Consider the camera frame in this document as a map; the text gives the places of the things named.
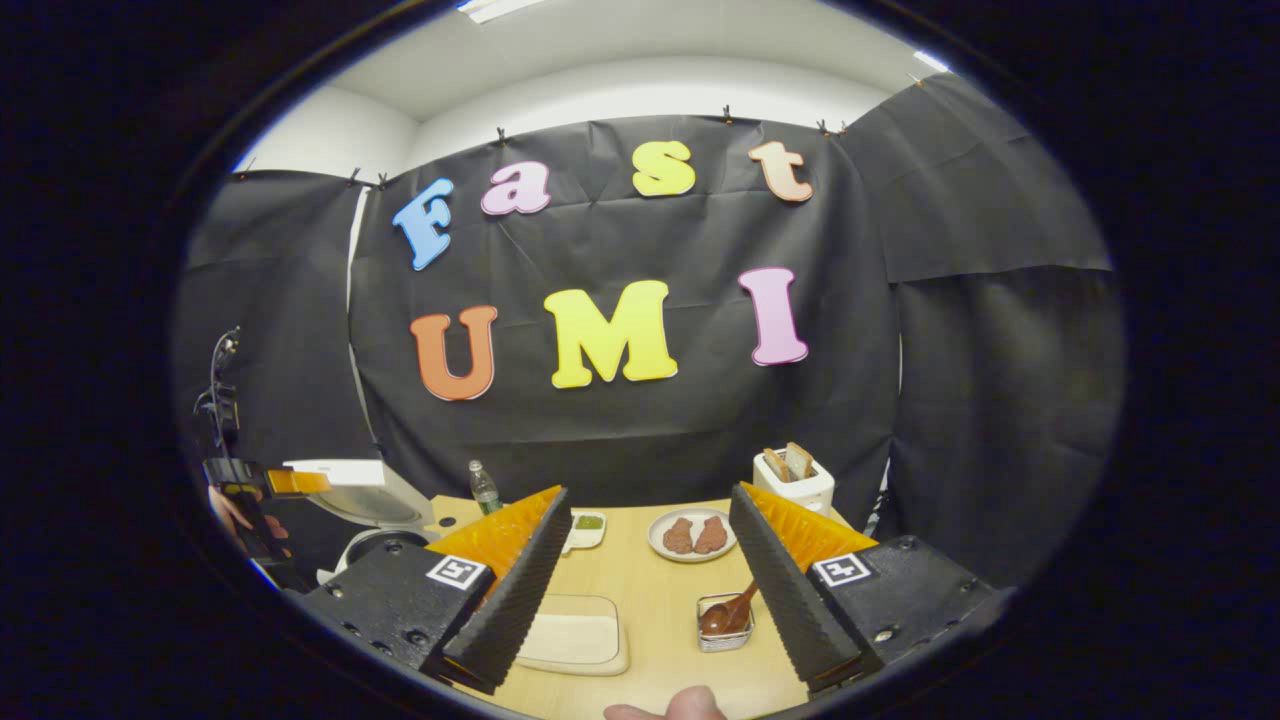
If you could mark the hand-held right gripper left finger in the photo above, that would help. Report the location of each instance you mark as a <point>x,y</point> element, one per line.
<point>510,590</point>

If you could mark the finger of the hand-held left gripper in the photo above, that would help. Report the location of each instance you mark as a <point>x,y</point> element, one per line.
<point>298,482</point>

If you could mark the toasted bread slice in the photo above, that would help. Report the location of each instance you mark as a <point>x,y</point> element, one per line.
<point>799,460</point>
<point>776,465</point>

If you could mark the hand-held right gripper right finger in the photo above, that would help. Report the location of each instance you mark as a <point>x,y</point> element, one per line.
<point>785,590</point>

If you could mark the clear plastic water bottle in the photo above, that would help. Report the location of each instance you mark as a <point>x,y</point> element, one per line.
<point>485,492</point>

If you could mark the brown wooden spoon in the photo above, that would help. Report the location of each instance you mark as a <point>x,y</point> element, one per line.
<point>715,618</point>

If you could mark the heap of white rice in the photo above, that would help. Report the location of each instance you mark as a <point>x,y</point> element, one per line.
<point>570,640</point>

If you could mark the white round plate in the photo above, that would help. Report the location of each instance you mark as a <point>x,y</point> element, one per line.
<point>655,548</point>

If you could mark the white divided grain dish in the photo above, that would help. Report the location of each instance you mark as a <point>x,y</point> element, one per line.
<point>588,532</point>

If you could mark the white rice cooker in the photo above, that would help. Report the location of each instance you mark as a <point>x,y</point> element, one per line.
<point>370,495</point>

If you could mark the white toaster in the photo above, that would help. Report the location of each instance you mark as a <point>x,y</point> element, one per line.
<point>800,495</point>

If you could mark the brown meat piece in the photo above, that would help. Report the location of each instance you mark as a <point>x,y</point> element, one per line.
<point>710,535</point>
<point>678,537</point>

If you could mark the clear plastic tray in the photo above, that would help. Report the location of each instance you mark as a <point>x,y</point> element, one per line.
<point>572,668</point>

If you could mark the ceiling light panel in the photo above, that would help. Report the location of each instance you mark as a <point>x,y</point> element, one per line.
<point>930,62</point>
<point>500,8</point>

